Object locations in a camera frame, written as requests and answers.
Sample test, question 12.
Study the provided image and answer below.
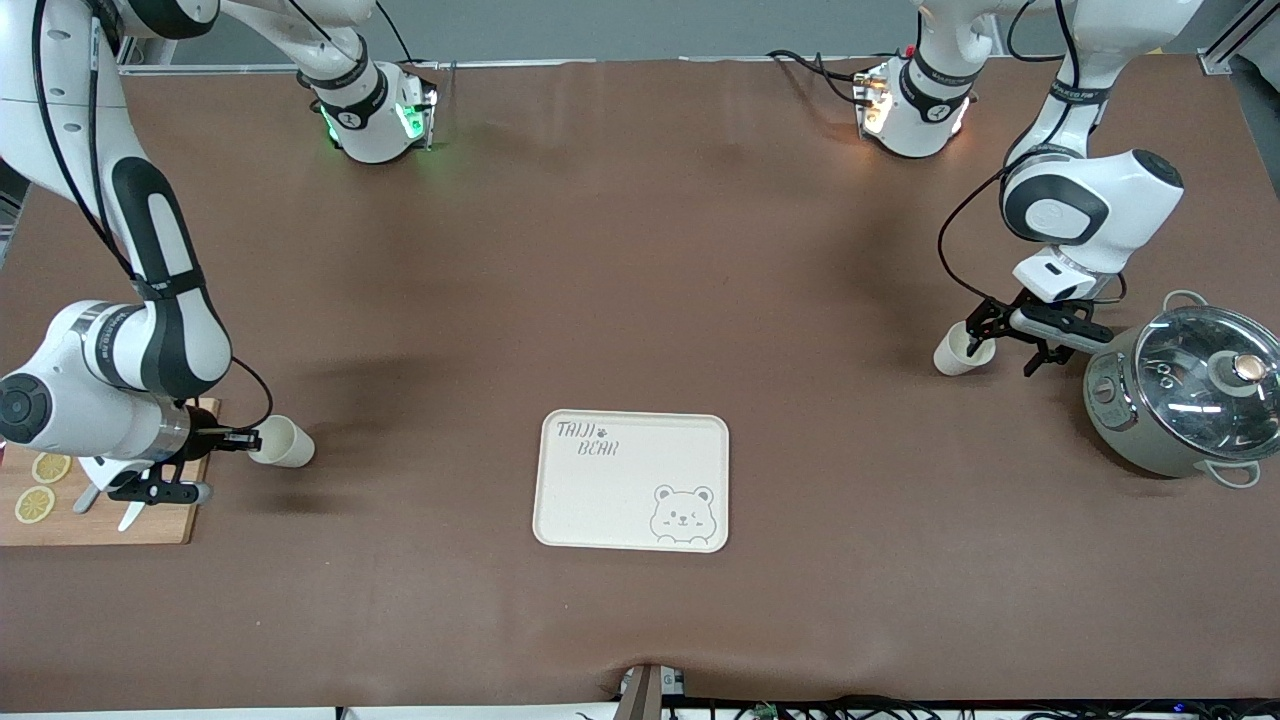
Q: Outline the white IKEA cup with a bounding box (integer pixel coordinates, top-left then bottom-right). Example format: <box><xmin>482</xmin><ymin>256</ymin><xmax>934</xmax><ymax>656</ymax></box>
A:
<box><xmin>248</xmin><ymin>415</ymin><xmax>316</xmax><ymax>469</ymax></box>
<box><xmin>933</xmin><ymin>320</ymin><xmax>996</xmax><ymax>377</ymax></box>

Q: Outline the bamboo cutting board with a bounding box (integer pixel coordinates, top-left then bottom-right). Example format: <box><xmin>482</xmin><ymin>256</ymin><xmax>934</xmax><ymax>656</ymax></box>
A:
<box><xmin>0</xmin><ymin>398</ymin><xmax>221</xmax><ymax>546</ymax></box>

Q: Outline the grey-green electric cooking pot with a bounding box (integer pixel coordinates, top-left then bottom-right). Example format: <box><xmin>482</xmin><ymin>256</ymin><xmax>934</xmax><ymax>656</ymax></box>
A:
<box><xmin>1083</xmin><ymin>290</ymin><xmax>1280</xmax><ymax>489</ymax></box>

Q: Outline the glass pot lid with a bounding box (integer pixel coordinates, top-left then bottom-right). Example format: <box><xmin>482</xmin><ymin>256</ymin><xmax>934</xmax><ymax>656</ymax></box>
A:
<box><xmin>1133</xmin><ymin>305</ymin><xmax>1280</xmax><ymax>461</ymax></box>

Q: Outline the silver aluminium profile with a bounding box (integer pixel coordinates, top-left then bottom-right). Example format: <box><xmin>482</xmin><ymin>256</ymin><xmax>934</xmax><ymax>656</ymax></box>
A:
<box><xmin>1198</xmin><ymin>0</ymin><xmax>1280</xmax><ymax>77</ymax></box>

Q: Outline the brown table cover mat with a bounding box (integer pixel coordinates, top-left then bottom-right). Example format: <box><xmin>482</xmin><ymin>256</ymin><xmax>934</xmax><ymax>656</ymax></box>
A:
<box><xmin>0</xmin><ymin>55</ymin><xmax>1280</xmax><ymax>713</ymax></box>

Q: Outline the cream bear print tray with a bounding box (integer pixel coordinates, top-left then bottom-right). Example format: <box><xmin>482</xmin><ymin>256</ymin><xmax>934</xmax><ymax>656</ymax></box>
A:
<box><xmin>532</xmin><ymin>409</ymin><xmax>730</xmax><ymax>553</ymax></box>

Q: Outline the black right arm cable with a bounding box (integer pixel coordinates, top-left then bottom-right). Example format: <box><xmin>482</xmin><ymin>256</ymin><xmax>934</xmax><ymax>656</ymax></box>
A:
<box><xmin>30</xmin><ymin>0</ymin><xmax>276</xmax><ymax>433</ymax></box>

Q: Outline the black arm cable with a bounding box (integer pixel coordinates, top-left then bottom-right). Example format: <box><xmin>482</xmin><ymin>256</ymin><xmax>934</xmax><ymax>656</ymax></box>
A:
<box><xmin>30</xmin><ymin>0</ymin><xmax>276</xmax><ymax>433</ymax></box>
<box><xmin>937</xmin><ymin>0</ymin><xmax>1129</xmax><ymax>323</ymax></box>

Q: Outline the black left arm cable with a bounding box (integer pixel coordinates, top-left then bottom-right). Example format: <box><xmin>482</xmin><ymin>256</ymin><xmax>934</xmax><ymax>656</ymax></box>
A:
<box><xmin>937</xmin><ymin>0</ymin><xmax>1129</xmax><ymax>323</ymax></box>

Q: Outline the black left base cable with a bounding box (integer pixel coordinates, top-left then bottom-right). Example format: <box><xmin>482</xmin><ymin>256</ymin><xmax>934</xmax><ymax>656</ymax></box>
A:
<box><xmin>765</xmin><ymin>48</ymin><xmax>873</xmax><ymax>106</ymax></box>

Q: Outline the black base cable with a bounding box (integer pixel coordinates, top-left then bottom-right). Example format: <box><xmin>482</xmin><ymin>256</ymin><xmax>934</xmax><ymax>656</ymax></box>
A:
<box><xmin>375</xmin><ymin>0</ymin><xmax>441</xmax><ymax>73</ymax></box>
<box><xmin>765</xmin><ymin>48</ymin><xmax>873</xmax><ymax>106</ymax></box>

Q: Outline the black right base cable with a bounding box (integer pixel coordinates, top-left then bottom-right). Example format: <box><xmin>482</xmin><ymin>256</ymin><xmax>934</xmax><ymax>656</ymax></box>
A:
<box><xmin>375</xmin><ymin>0</ymin><xmax>441</xmax><ymax>73</ymax></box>

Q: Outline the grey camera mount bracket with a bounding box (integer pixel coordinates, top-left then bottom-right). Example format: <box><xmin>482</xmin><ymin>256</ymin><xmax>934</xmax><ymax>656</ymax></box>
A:
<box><xmin>615</xmin><ymin>662</ymin><xmax>691</xmax><ymax>720</ymax></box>

